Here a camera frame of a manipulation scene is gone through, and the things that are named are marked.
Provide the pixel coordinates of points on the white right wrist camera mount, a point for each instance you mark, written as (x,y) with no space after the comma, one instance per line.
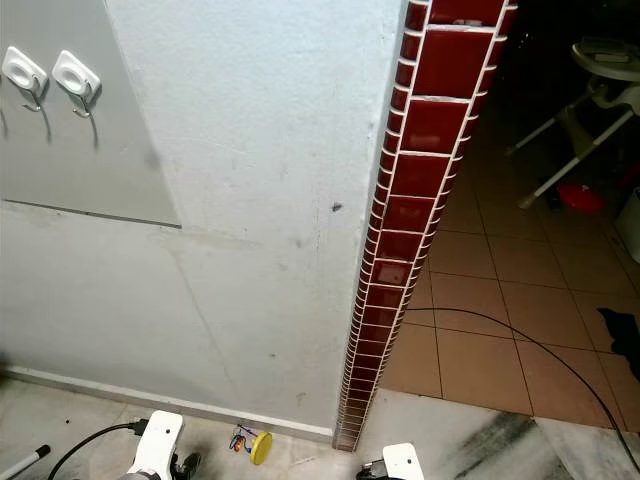
(402,463)

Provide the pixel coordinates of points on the black cloth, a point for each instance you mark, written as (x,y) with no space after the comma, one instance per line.
(622,332)

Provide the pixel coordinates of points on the red round floor object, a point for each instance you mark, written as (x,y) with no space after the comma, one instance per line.
(580,198)

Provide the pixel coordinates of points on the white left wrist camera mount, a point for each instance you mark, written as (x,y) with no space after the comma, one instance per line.
(157,445)

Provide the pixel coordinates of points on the silver rod with black tip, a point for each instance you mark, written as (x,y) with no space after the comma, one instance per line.
(22,462)

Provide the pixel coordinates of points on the white square wall hook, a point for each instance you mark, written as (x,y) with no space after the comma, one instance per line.
(22,70)
(75,76)

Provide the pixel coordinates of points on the grey wall board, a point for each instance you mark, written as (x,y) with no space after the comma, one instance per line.
(90,170)

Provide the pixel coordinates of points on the keys with yellow tag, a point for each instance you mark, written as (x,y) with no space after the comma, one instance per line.
(260,446)

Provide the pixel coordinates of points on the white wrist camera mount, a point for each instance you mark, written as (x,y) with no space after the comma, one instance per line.
(157,445)
(402,463)

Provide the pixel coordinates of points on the white high chair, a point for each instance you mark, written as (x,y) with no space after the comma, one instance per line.
(605,70)

